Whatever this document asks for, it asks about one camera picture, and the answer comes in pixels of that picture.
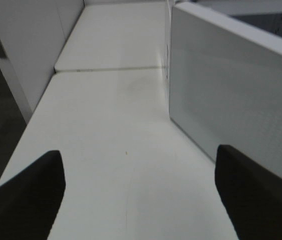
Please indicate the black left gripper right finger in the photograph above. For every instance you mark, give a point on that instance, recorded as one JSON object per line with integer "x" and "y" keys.
{"x": 251, "y": 195}

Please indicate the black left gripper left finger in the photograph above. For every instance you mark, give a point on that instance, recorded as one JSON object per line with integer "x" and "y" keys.
{"x": 30, "y": 201}

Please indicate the white microwave oven body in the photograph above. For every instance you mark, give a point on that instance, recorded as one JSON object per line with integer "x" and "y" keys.
{"x": 238, "y": 40}

